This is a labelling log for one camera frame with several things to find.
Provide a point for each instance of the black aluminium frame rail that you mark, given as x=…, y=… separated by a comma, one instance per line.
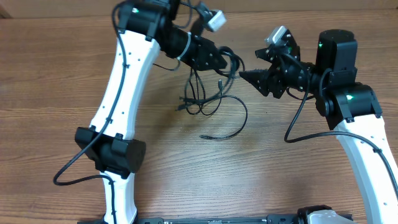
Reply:
x=270, y=219

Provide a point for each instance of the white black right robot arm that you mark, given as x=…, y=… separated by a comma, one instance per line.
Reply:
x=351, y=109

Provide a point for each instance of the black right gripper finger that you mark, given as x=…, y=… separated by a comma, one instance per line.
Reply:
x=257, y=78
x=266, y=54

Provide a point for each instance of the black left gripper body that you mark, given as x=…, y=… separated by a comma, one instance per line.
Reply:
x=194, y=51

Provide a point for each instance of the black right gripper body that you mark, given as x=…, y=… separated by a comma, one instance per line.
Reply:
x=296, y=79

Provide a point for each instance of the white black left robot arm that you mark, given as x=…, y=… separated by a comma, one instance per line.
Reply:
x=144, y=29

